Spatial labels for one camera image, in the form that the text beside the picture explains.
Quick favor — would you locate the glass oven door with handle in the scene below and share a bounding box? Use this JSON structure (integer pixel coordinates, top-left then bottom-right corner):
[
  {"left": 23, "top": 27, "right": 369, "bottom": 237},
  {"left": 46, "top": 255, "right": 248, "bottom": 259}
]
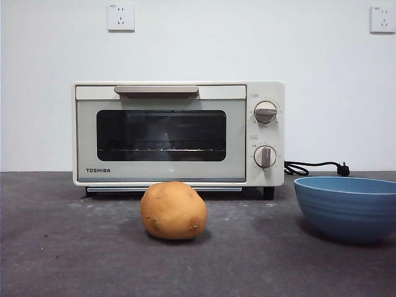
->
[{"left": 75, "top": 85, "right": 248, "bottom": 183}]

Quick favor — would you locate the yellow-brown potato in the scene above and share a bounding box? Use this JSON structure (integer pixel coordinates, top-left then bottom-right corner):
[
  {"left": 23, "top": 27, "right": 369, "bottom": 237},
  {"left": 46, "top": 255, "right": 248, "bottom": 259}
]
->
[{"left": 140, "top": 181, "right": 208, "bottom": 241}]

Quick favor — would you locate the blue ribbed bowl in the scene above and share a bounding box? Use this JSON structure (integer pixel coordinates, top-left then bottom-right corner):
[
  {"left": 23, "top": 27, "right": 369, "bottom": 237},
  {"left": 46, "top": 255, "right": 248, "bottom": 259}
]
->
[{"left": 293, "top": 176, "right": 396, "bottom": 245}]

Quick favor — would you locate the beige round oven knob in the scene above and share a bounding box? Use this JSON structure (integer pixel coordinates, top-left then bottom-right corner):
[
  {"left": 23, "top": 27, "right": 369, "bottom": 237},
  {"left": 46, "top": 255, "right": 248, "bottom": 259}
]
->
[
  {"left": 253, "top": 145, "right": 277, "bottom": 168},
  {"left": 254, "top": 101, "right": 278, "bottom": 124}
]

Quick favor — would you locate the cream Toshiba toaster oven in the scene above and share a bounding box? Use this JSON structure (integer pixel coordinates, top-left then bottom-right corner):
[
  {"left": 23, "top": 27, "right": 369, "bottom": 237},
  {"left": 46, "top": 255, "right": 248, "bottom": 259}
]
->
[{"left": 71, "top": 80, "right": 285, "bottom": 200}]

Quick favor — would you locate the metal wire oven rack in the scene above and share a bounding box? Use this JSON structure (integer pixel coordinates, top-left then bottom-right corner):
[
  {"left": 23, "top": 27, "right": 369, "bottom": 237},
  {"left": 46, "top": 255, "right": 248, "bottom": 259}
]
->
[{"left": 97, "top": 147, "right": 226, "bottom": 153}]

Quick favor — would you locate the black power cable with plug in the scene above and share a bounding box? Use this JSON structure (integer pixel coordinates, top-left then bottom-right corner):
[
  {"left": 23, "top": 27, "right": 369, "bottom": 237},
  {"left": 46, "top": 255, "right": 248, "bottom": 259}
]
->
[{"left": 283, "top": 160, "right": 351, "bottom": 178}]

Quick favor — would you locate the white wall socket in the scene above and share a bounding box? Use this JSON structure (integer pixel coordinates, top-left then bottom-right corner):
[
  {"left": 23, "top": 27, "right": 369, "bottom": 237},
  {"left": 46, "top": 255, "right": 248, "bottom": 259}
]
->
[
  {"left": 108, "top": 3, "right": 136, "bottom": 33},
  {"left": 370, "top": 6, "right": 396, "bottom": 34}
]

